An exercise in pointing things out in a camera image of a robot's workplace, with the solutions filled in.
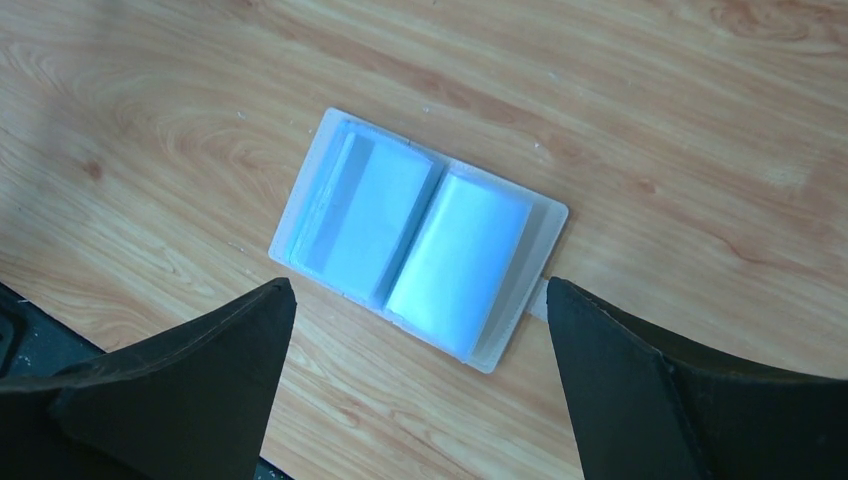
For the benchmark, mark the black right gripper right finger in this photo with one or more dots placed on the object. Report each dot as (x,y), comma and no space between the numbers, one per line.
(647,403)

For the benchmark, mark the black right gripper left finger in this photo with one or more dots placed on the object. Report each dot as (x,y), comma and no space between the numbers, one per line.
(166,391)

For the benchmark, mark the grey translucent card holder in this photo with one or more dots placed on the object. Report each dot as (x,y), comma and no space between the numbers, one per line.
(449,253)

